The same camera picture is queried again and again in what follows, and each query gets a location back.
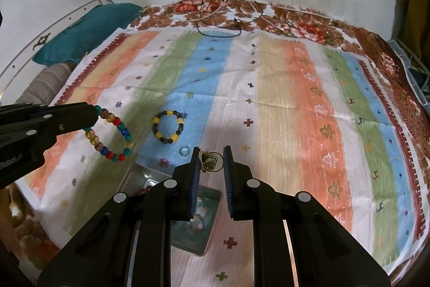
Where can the white headboard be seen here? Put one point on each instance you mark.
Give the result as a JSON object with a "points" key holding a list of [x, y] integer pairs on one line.
{"points": [[20, 65]]}

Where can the grey metal frame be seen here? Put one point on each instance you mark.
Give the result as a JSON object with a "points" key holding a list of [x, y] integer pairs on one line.
{"points": [[398, 50]]}

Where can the small clear blue glass bead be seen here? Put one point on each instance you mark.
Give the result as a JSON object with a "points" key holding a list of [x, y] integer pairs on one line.
{"points": [[184, 150]]}

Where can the silver metal tin box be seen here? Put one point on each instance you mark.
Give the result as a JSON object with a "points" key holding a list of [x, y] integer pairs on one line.
{"points": [[211, 203]]}

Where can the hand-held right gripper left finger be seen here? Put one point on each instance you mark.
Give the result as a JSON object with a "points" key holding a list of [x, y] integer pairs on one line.
{"points": [[195, 179]]}

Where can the brown floral blanket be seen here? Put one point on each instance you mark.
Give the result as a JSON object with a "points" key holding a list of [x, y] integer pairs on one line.
{"points": [[302, 28]]}

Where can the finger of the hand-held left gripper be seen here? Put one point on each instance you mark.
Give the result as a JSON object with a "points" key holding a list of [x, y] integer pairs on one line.
{"points": [[67, 109], [67, 125]]}

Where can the teal pillow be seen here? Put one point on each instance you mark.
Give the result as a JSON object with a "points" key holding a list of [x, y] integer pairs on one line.
{"points": [[84, 31]]}

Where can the striped pastel cloth mat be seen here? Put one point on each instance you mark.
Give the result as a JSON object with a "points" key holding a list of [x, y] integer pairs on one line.
{"points": [[285, 105]]}

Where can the grey striped pillow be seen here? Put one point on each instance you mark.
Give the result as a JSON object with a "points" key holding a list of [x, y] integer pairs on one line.
{"points": [[47, 82]]}

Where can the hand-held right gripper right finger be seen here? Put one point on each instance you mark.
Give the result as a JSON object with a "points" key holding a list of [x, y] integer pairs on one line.
{"points": [[228, 179]]}

